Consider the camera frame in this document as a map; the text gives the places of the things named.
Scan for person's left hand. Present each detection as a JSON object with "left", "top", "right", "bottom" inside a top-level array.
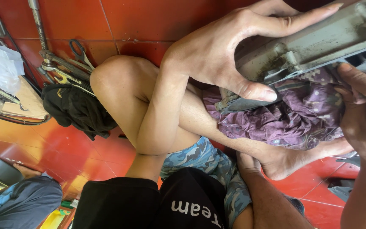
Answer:
[{"left": 161, "top": 0, "right": 344, "bottom": 103}]

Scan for person's right hand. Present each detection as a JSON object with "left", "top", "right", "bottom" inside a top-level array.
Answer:
[{"left": 334, "top": 63, "right": 366, "bottom": 163}]

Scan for grey metal engine cover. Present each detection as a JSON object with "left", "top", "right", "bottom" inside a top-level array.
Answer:
[{"left": 215, "top": 0, "right": 366, "bottom": 115}]

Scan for purple patterned cloth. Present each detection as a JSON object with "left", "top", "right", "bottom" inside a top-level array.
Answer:
[{"left": 202, "top": 66, "right": 366, "bottom": 151}]

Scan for grey plastic panel piece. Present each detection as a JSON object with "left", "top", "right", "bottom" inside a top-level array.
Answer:
[
  {"left": 335, "top": 151, "right": 361, "bottom": 168},
  {"left": 327, "top": 178, "right": 354, "bottom": 203}
]

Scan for person's right leg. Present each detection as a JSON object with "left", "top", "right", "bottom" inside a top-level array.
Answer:
[{"left": 236, "top": 152, "right": 314, "bottom": 229}]

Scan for person's leg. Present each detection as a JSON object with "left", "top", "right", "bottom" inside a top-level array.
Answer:
[
  {"left": 89, "top": 55, "right": 355, "bottom": 181},
  {"left": 236, "top": 152, "right": 314, "bottom": 229}
]

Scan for blue camouflage shorts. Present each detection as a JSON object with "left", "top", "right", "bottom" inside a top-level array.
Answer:
[{"left": 159, "top": 136, "right": 253, "bottom": 229}]

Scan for person's left leg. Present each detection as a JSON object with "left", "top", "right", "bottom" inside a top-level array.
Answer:
[{"left": 89, "top": 55, "right": 355, "bottom": 181}]

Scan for black printed shirt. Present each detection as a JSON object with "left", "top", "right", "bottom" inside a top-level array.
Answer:
[{"left": 72, "top": 167, "right": 231, "bottom": 229}]

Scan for black cloth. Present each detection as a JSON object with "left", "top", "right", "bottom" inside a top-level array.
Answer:
[{"left": 41, "top": 83, "right": 119, "bottom": 141}]

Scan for slim steel wrench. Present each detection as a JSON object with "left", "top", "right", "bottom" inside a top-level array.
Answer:
[{"left": 41, "top": 63, "right": 96, "bottom": 97}]

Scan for large steel wrench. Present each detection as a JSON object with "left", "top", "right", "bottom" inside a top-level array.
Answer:
[{"left": 38, "top": 50, "right": 91, "bottom": 81}]

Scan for long metal rod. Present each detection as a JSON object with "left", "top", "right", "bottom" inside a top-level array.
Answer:
[{"left": 27, "top": 0, "right": 49, "bottom": 53}]

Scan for yellow and green box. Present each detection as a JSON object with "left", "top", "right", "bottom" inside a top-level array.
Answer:
[{"left": 39, "top": 199, "right": 79, "bottom": 229}]

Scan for brown cardboard sheet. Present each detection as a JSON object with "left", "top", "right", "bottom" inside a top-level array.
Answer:
[{"left": 0, "top": 76, "right": 49, "bottom": 120}]

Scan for black handled scissors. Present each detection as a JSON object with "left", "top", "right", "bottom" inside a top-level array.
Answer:
[{"left": 68, "top": 39, "right": 95, "bottom": 72}]

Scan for black cable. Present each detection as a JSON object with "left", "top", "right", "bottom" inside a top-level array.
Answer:
[{"left": 0, "top": 21, "right": 51, "bottom": 126}]

